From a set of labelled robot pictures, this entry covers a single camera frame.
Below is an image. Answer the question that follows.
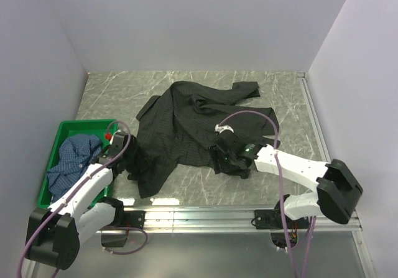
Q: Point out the black pinstriped long sleeve shirt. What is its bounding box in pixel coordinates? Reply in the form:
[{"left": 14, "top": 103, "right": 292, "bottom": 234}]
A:
[{"left": 127, "top": 81, "right": 279, "bottom": 198}]

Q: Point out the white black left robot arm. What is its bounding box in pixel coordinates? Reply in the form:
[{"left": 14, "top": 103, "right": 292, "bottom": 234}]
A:
[{"left": 22, "top": 132, "right": 137, "bottom": 270}]

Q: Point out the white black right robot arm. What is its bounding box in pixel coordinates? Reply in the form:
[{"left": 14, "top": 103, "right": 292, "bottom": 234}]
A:
[{"left": 209, "top": 130, "right": 363, "bottom": 228}]

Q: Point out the blue checked shirt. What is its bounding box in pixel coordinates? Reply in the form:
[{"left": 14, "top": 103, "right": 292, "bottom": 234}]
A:
[{"left": 46, "top": 134, "right": 103, "bottom": 202}]

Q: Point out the green plastic tray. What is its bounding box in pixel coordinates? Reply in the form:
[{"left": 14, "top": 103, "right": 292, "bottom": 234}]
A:
[{"left": 37, "top": 119, "right": 114, "bottom": 208}]

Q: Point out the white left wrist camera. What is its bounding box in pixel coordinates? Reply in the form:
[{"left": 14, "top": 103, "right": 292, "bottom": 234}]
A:
[{"left": 104, "top": 130, "right": 119, "bottom": 142}]

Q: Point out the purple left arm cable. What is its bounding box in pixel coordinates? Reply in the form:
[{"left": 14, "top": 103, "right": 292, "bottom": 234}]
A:
[{"left": 15, "top": 121, "right": 149, "bottom": 278}]

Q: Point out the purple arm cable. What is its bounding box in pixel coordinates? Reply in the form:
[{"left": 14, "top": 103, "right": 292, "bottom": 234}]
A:
[
  {"left": 219, "top": 109, "right": 317, "bottom": 278},
  {"left": 15, "top": 121, "right": 149, "bottom": 278}
]

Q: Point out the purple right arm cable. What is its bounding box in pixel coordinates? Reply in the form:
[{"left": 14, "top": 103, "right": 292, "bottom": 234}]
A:
[{"left": 219, "top": 109, "right": 317, "bottom": 278}]

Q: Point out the aluminium rail frame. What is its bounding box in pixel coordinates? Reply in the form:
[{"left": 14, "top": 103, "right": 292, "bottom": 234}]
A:
[{"left": 34, "top": 72, "right": 363, "bottom": 278}]

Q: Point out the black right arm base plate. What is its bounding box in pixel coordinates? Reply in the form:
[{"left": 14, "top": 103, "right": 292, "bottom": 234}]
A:
[{"left": 252, "top": 208, "right": 299, "bottom": 230}]

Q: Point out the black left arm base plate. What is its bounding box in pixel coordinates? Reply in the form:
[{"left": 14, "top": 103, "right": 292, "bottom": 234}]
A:
[{"left": 121, "top": 210, "right": 146, "bottom": 229}]

